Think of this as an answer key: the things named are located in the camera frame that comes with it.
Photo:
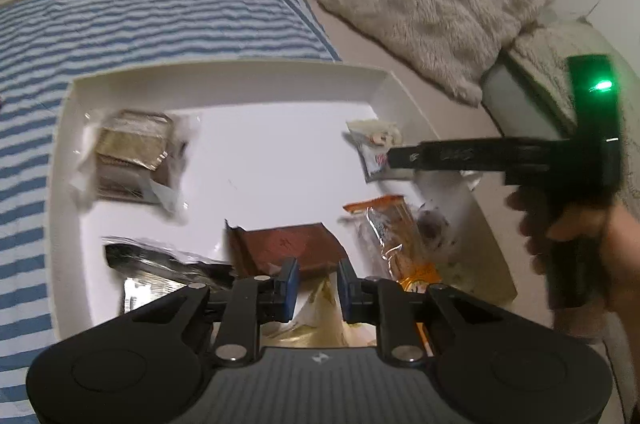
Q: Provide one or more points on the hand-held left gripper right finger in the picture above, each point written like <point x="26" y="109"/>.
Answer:
<point x="347" y="289"/>

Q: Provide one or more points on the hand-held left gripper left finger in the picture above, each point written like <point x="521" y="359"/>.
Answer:
<point x="290" y="289"/>

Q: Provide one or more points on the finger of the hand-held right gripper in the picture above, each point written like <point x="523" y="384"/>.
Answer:
<point x="450" y="154"/>

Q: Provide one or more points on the pale yellow snack packet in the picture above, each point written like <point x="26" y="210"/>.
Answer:
<point x="320" y="309"/>

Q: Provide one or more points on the red and orange snack packet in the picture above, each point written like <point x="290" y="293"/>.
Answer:
<point x="290" y="244"/>

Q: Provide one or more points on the clear biscuit packet orange label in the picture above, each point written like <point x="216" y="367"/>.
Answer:
<point x="390" y="229"/>

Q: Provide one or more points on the large orange snack packet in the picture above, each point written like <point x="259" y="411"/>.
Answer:
<point x="420" y="276"/>

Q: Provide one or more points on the white and pink snack packet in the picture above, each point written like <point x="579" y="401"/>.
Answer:
<point x="372" y="139"/>

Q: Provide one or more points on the white cardboard box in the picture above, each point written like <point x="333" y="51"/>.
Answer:
<point x="275" y="144"/>

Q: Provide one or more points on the clear cookie packet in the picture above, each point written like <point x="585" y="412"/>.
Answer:
<point x="130" y="144"/>

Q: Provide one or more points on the person's right hand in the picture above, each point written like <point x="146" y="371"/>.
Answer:
<point x="625" y="254"/>

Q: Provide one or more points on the fluffy cream blanket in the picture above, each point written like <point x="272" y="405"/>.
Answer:
<point x="550" y="54"/>

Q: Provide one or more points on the dark snack packet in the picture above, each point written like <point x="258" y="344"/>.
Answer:
<point x="150" y="261"/>

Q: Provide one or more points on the blue striped blanket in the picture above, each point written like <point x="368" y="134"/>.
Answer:
<point x="150" y="24"/>

